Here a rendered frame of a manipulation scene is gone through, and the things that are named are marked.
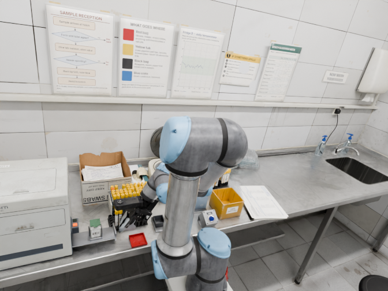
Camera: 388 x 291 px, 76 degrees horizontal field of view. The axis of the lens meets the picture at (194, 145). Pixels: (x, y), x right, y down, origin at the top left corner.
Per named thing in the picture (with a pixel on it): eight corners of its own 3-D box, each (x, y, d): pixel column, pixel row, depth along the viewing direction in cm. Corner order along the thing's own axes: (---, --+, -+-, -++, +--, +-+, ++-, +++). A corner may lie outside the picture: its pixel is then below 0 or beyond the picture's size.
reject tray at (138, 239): (131, 247, 106) (131, 246, 105) (128, 236, 111) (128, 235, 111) (147, 244, 109) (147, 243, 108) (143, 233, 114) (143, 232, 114)
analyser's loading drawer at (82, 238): (62, 252, 97) (60, 242, 95) (62, 239, 102) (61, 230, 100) (116, 240, 106) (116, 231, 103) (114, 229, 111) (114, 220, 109)
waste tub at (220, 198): (219, 220, 130) (223, 205, 126) (208, 204, 141) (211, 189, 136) (240, 216, 136) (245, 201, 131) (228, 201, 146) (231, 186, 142)
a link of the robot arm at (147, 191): (149, 189, 100) (144, 178, 107) (143, 198, 101) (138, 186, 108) (164, 194, 105) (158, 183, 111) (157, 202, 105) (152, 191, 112)
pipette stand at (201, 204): (189, 213, 131) (191, 198, 127) (185, 205, 137) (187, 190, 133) (206, 211, 135) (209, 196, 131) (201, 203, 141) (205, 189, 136)
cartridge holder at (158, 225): (155, 232, 116) (156, 226, 114) (150, 219, 123) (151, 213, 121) (166, 230, 118) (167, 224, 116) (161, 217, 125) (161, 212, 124)
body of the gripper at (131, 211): (145, 224, 108) (160, 203, 106) (128, 220, 103) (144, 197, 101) (141, 213, 114) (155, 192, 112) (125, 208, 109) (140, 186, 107)
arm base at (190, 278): (232, 303, 86) (238, 282, 82) (190, 309, 82) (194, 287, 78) (218, 267, 99) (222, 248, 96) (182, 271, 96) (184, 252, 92)
